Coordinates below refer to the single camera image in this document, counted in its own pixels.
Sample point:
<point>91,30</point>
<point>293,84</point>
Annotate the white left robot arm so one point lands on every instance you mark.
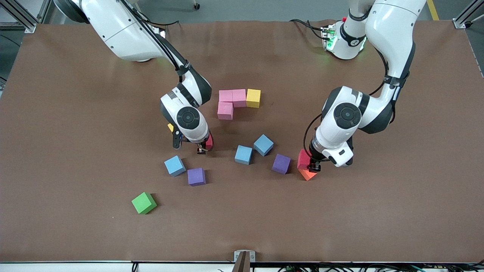
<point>393,34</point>

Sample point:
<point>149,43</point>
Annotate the green foam block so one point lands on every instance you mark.
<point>143,203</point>

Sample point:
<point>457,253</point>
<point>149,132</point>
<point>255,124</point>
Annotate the orange foam block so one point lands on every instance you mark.
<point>307,175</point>

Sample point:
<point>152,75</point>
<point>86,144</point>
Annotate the aluminium frame profile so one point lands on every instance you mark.
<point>28,26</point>
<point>463,20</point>

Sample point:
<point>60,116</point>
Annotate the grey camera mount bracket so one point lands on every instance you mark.
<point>244,260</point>

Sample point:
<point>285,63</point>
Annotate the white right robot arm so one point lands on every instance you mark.
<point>124,34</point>

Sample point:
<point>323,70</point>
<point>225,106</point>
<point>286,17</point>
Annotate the pink foam block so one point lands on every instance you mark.
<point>225,110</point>
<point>239,98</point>
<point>225,95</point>

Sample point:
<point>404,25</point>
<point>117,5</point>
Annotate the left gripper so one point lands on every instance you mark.
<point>315,163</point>

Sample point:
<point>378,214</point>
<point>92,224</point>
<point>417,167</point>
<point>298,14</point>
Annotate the purple foam block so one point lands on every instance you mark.
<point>196,176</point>
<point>281,163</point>

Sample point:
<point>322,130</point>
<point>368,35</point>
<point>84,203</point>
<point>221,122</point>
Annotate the red foam block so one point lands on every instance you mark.
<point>303,159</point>
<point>209,142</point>

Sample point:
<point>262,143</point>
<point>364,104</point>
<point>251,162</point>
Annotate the white table edge rail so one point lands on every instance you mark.
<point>56,267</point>

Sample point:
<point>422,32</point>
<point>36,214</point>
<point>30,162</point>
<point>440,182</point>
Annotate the brown table cover sheet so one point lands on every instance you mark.
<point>378,211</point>

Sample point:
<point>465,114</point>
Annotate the blue foam block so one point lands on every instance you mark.
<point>263,145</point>
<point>174,166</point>
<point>243,155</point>

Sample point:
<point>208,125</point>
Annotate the yellow foam block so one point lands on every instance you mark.
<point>170,127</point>
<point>253,98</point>

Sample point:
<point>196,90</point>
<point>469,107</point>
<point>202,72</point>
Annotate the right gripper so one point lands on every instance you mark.
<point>201,149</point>

